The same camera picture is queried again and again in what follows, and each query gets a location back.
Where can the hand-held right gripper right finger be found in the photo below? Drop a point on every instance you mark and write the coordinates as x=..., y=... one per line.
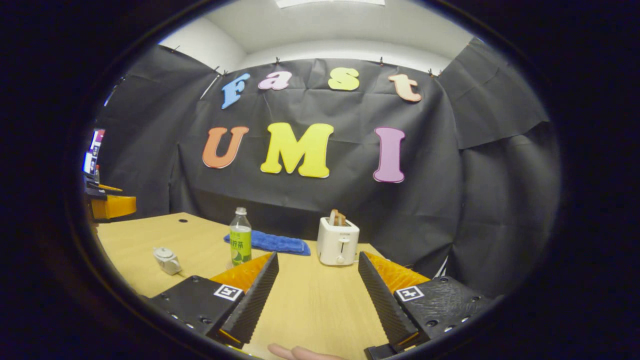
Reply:
x=382, y=300

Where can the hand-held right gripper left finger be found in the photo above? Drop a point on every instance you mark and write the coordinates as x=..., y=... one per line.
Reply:
x=255, y=300

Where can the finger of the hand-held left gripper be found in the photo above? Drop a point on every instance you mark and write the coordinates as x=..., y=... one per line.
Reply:
x=117, y=207
x=107, y=188

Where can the green label water bottle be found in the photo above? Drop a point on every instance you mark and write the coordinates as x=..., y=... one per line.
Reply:
x=240, y=240

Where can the white teacup lid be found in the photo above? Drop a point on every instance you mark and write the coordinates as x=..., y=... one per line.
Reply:
x=163, y=251

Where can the white teacup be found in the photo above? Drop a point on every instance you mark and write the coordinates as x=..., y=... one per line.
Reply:
x=170, y=265

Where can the red cap plastic bottle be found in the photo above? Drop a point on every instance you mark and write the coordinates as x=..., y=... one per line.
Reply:
x=97, y=174

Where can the computer monitor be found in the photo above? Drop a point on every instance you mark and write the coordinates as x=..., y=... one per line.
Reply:
x=92, y=152

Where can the blue towel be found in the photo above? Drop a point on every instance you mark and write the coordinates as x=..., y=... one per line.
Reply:
x=280, y=243

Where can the white toaster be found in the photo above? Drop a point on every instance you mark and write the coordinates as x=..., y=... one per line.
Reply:
x=337, y=245

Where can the bread slice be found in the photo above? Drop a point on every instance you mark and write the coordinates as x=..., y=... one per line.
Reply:
x=337, y=218

